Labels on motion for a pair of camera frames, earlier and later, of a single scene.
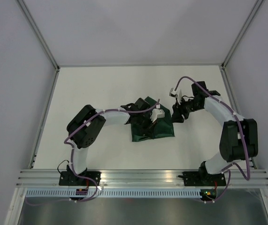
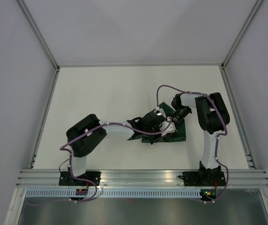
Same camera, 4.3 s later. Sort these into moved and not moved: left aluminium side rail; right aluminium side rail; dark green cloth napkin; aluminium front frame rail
Moved: dark green cloth napkin
Not moved: left aluminium side rail; right aluminium side rail; aluminium front frame rail
